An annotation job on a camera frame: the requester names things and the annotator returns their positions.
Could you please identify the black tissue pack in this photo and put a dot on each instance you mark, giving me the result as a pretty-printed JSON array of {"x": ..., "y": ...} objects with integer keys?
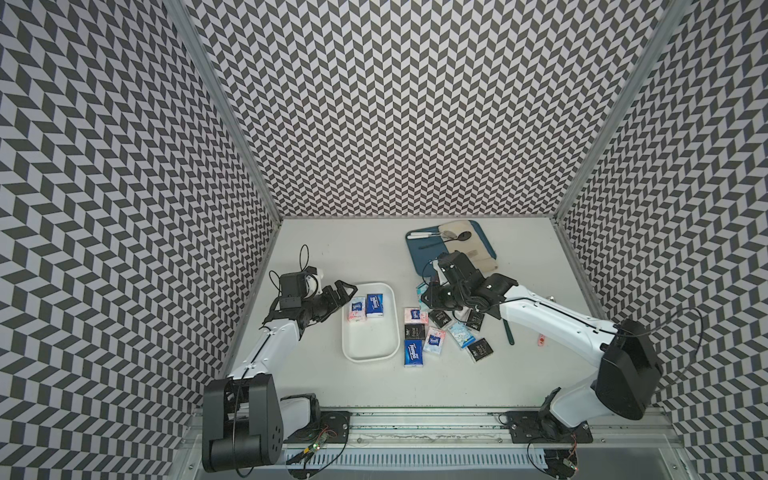
[
  {"x": 474, "y": 320},
  {"x": 415, "y": 332},
  {"x": 480, "y": 349},
  {"x": 439, "y": 318}
]

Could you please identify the dark blue Tempo pack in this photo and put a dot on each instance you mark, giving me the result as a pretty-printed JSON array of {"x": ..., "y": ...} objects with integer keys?
[{"x": 374, "y": 305}]

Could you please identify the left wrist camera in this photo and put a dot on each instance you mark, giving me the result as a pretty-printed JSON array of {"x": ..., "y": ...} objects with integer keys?
[{"x": 298, "y": 287}]

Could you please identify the black tissue pack lower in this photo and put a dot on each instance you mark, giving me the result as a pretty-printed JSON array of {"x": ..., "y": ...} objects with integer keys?
[{"x": 480, "y": 349}]

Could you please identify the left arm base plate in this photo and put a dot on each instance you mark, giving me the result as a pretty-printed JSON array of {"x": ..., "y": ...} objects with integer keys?
[{"x": 336, "y": 422}]

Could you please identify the aluminium front rail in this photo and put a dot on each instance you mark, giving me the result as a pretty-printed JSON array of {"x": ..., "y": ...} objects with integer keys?
[{"x": 487, "y": 427}]

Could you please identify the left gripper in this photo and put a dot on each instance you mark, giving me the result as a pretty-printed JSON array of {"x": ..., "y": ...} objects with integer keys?
[{"x": 335, "y": 303}]

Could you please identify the light blue tissue pack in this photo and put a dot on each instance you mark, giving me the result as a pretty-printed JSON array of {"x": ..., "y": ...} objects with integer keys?
[{"x": 461, "y": 334}]

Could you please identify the teal tray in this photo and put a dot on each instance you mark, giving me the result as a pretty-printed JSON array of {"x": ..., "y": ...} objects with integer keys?
[{"x": 423, "y": 252}]

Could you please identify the dark metal spoon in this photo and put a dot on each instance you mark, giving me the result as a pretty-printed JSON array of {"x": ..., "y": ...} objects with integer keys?
[{"x": 463, "y": 236}]

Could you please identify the white storage box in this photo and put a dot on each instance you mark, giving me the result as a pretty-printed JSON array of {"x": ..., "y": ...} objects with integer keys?
[{"x": 374, "y": 339}]

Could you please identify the blue Tempo pack lower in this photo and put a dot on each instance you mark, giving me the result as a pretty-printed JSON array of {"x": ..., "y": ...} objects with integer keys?
[{"x": 413, "y": 353}]

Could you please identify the teal cartoon tissue pack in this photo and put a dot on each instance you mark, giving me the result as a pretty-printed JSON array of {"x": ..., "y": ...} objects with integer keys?
[{"x": 421, "y": 290}]

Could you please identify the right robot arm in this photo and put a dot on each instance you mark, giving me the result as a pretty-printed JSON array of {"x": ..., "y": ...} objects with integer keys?
[{"x": 626, "y": 368}]

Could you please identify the pale blue pink pack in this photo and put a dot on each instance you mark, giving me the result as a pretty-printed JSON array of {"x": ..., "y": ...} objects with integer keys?
[{"x": 434, "y": 341}]

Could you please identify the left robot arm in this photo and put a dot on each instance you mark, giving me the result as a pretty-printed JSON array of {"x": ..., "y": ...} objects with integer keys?
[{"x": 245, "y": 421}]

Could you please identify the black tissue pack left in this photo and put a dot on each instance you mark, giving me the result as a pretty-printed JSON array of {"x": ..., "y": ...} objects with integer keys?
[{"x": 415, "y": 332}]

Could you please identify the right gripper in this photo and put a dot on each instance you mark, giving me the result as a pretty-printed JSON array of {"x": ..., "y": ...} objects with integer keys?
[{"x": 432, "y": 297}]

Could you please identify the pink white tissue pack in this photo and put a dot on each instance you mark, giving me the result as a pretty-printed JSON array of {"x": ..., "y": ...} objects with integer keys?
[{"x": 414, "y": 315}]

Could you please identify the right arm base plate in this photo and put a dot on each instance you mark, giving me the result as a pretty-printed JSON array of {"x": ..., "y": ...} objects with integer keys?
[{"x": 528, "y": 426}]

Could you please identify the black tissue pack centre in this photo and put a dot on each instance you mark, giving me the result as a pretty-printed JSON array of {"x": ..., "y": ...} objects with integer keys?
[{"x": 439, "y": 318}]

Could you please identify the black tissue pack upper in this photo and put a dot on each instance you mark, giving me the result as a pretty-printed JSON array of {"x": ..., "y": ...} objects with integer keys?
[{"x": 474, "y": 320}]

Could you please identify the beige cloth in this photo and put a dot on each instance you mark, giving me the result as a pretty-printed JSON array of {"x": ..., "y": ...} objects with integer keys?
[{"x": 474, "y": 248}]

